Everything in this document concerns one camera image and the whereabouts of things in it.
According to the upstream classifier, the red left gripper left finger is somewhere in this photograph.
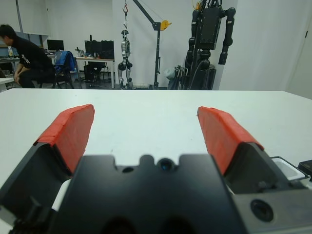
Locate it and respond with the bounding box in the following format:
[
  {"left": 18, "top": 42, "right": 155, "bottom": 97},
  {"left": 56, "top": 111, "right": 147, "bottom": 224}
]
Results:
[{"left": 0, "top": 104, "right": 95, "bottom": 220}]

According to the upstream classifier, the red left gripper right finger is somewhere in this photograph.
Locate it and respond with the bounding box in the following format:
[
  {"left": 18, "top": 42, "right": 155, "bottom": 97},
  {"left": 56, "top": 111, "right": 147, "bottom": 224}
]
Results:
[{"left": 196, "top": 106, "right": 305, "bottom": 195}]

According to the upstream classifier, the small black camera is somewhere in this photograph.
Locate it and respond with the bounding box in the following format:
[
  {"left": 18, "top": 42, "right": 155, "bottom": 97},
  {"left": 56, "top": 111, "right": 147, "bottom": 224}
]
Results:
[{"left": 297, "top": 159, "right": 312, "bottom": 176}]

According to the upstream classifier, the black office chair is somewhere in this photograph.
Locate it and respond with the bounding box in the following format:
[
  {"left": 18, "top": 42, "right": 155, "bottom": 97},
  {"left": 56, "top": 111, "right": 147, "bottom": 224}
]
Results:
[{"left": 52, "top": 50, "right": 75, "bottom": 89}]

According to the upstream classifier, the black computer tower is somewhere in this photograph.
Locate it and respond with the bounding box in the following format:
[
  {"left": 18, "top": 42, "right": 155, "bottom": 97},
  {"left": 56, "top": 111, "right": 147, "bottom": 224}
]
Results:
[{"left": 84, "top": 63, "right": 96, "bottom": 82}]

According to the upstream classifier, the blue jacket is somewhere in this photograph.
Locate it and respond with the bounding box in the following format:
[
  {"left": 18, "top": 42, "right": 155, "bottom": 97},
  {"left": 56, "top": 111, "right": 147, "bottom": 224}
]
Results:
[{"left": 55, "top": 50, "right": 76, "bottom": 74}]

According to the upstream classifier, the folded black trolley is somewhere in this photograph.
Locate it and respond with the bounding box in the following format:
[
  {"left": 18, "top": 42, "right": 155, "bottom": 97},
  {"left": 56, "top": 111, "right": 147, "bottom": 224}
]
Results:
[{"left": 168, "top": 65, "right": 189, "bottom": 90}]

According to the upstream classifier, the white desk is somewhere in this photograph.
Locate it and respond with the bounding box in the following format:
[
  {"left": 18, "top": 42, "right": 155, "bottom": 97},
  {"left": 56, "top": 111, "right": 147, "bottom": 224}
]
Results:
[{"left": 73, "top": 57, "right": 115, "bottom": 89}]

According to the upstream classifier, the person in black clothes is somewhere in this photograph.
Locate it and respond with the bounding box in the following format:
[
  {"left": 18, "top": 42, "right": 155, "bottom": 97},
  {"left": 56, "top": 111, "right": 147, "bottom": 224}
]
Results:
[{"left": 0, "top": 23, "right": 56, "bottom": 89}]

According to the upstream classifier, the black computer monitor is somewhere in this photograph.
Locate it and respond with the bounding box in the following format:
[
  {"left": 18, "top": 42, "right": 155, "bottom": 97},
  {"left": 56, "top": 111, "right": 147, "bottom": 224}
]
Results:
[
  {"left": 84, "top": 40, "right": 102, "bottom": 59},
  {"left": 101, "top": 40, "right": 115, "bottom": 59}
]

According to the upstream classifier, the small computer monitor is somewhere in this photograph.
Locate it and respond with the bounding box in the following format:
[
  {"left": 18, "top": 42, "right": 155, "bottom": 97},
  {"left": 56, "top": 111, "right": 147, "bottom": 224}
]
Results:
[{"left": 47, "top": 39, "right": 64, "bottom": 52}]

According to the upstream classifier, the silver humanoid robot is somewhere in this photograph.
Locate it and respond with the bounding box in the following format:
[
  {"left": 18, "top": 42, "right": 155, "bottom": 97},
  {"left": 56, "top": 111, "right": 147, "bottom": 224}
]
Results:
[{"left": 117, "top": 29, "right": 134, "bottom": 90}]

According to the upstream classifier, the black crane yellow winch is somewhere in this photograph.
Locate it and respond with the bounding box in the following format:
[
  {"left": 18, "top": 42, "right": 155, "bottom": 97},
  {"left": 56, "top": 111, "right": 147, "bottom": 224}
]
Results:
[{"left": 133, "top": 0, "right": 173, "bottom": 90}]

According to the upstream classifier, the large black humanoid robot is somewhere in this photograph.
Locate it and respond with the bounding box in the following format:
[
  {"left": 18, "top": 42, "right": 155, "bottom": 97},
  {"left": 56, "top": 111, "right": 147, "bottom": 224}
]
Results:
[{"left": 184, "top": 0, "right": 237, "bottom": 91}]

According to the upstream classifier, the white roller blind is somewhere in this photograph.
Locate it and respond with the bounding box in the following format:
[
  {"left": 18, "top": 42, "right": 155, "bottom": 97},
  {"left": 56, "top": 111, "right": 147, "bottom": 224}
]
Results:
[{"left": 0, "top": 0, "right": 51, "bottom": 36}]

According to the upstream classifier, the white camera box base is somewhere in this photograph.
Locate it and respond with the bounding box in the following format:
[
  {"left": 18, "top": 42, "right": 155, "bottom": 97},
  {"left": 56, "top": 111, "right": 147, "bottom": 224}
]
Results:
[{"left": 271, "top": 156, "right": 307, "bottom": 182}]

